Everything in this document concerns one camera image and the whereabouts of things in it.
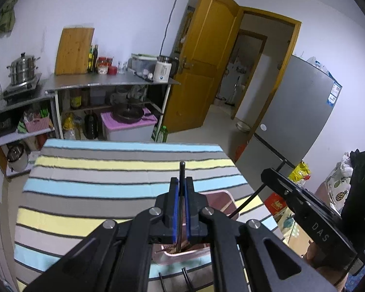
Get grey refrigerator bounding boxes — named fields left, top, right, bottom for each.
left=236, top=53, right=343, bottom=171

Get plastic bags on refrigerator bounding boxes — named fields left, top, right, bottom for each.
left=304, top=56, right=333, bottom=77

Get white rice cooker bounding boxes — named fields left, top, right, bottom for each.
left=7, top=144, right=30, bottom=173

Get fruit printed cloth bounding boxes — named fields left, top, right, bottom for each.
left=324, top=152, right=354, bottom=214

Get striped tablecloth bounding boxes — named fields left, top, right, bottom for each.
left=14, top=138, right=280, bottom=292

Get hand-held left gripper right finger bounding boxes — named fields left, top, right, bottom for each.
left=185, top=176, right=338, bottom=292

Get pink plastic utensil basket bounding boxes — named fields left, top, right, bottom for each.
left=152, top=189, right=236, bottom=266

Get black frying pan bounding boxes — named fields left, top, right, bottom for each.
left=111, top=103, right=153, bottom=125

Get black shelf appliance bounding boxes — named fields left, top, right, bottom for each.
left=0, top=119, right=14, bottom=135

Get low steel-topped shelf unit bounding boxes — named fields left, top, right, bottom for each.
left=0, top=93, right=57, bottom=177

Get green curtain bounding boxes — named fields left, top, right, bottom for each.
left=0, top=0, right=22, bottom=35

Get white electric kettle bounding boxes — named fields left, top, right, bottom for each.
left=153, top=55, right=180, bottom=83

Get steel counter table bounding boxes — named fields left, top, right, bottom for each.
left=45, top=73, right=181, bottom=143

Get clear plastic storage container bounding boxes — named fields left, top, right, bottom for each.
left=131, top=53, right=159, bottom=78

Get large yellow oil bottle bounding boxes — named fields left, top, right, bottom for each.
left=62, top=114, right=77, bottom=141

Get gas stove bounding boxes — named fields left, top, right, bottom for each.
left=1, top=73, right=43, bottom=99

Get yellow wooden door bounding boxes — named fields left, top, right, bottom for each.
left=163, top=0, right=239, bottom=134

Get red cardboard box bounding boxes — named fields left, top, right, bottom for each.
left=263, top=192, right=288, bottom=217

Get wooden cutting board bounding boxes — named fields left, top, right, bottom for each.
left=54, top=26, right=95, bottom=76

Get person's right hand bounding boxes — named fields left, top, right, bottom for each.
left=302, top=244, right=358, bottom=292

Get wall hanging picture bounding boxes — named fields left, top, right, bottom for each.
left=175, top=2, right=199, bottom=56

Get white jar with red lid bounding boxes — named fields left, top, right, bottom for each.
left=97, top=57, right=109, bottom=75

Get yellow door frame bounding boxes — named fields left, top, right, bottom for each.
left=231, top=6, right=302, bottom=121

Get black wall cable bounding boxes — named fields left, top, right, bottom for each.
left=160, top=0, right=187, bottom=56

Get steel steamer pot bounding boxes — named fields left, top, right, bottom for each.
left=7, top=52, right=41, bottom=86

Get dark glass jug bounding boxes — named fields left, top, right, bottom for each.
left=84, top=111, right=100, bottom=140

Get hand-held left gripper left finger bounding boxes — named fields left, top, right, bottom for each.
left=24, top=178, right=180, bottom=292

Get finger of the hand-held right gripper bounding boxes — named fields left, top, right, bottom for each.
left=261, top=168, right=295, bottom=197

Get yellow plastic bag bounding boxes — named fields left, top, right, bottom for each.
left=289, top=162, right=311, bottom=183

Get pink woven shelf basket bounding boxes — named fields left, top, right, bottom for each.
left=24, top=119, right=51, bottom=133

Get storage box with purple lid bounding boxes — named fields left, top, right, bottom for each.
left=100, top=108, right=158, bottom=142

